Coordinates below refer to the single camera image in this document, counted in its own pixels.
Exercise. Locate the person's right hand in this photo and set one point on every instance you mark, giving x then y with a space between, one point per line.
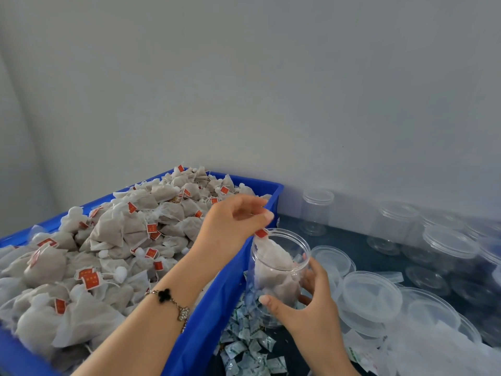
313 321

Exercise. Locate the person's left hand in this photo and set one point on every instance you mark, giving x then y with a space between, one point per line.
227 223

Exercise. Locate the white mesh tea bag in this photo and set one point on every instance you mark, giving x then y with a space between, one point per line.
274 266

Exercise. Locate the pile of green desiccant packets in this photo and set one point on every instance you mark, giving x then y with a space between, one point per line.
250 340

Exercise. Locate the clear plastic jar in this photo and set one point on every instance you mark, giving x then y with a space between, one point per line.
290 242

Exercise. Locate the pile of white label papers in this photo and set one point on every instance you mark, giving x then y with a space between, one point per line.
438 348

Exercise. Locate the pile of tea bags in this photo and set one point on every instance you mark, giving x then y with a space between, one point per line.
86 262

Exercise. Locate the group of lidded jars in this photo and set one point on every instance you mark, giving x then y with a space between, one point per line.
446 242

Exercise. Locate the person's left forearm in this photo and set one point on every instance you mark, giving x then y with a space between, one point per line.
141 333

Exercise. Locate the blue plastic tray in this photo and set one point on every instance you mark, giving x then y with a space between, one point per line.
215 309

